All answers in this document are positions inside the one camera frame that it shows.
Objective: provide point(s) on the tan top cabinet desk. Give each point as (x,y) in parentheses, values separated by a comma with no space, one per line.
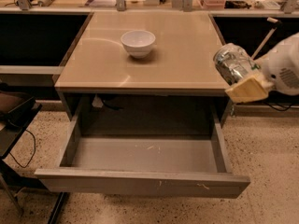
(181,62)

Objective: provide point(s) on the white ceramic bowl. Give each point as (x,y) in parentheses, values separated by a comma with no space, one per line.
(138,43)

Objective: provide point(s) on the black tray stand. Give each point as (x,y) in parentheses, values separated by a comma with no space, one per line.
(17,111)

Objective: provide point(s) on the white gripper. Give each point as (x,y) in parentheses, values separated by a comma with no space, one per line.
(281,74)

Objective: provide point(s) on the open grey top drawer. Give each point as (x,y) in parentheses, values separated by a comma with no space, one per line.
(176,150)

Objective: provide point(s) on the white-handled stick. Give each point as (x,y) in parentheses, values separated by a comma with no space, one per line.
(275,24)

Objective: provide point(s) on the crushed 7up can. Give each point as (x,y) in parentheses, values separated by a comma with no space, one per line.
(233,63)

